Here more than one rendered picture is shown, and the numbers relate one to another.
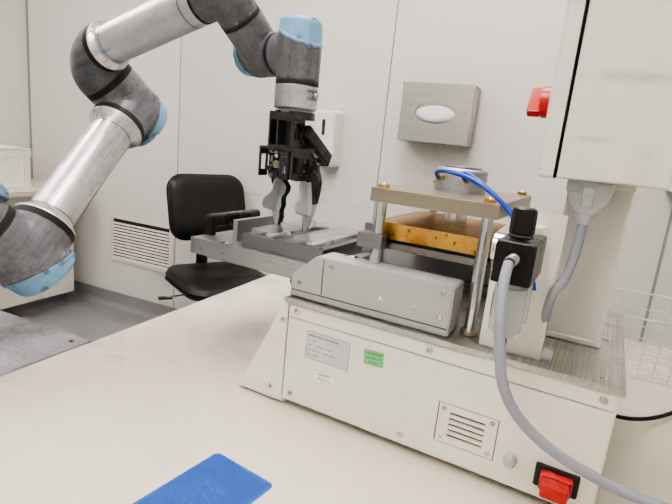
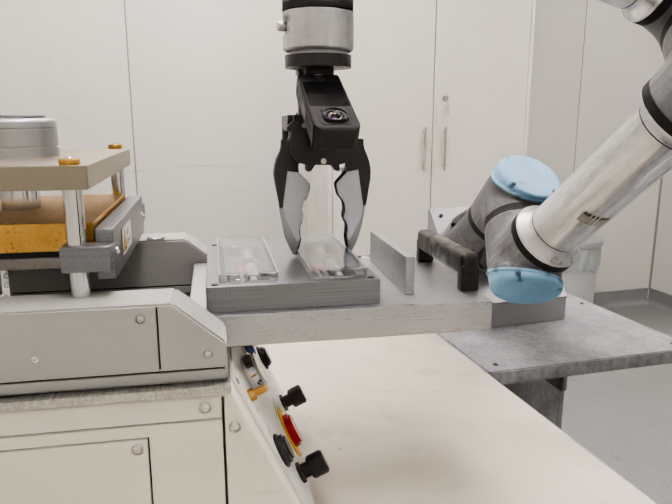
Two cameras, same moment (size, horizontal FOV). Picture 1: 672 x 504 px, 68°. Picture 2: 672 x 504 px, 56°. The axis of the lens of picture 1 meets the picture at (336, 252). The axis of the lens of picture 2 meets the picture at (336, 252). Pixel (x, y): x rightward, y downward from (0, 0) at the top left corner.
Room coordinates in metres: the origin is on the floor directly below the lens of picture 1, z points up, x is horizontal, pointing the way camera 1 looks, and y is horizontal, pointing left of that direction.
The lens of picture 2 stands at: (1.47, -0.33, 1.15)
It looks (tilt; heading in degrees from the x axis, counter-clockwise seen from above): 12 degrees down; 141
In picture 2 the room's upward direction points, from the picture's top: straight up
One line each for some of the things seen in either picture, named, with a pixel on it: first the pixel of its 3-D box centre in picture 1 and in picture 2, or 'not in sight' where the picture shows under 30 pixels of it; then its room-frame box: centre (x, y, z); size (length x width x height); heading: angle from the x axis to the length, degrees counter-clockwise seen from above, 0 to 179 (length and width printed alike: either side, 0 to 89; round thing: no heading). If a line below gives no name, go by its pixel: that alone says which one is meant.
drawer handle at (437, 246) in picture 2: (234, 221); (444, 257); (1.00, 0.21, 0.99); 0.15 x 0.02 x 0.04; 152
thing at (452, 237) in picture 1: (453, 219); (24, 199); (0.78, -0.18, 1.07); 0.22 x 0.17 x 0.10; 152
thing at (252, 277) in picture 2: (332, 239); (244, 263); (0.89, 0.01, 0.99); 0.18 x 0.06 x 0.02; 152
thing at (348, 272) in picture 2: (292, 231); (323, 259); (0.93, 0.09, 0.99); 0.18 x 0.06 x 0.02; 152
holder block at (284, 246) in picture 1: (311, 241); (284, 270); (0.91, 0.05, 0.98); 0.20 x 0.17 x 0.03; 152
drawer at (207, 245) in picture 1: (289, 242); (326, 278); (0.93, 0.09, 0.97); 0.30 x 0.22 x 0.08; 62
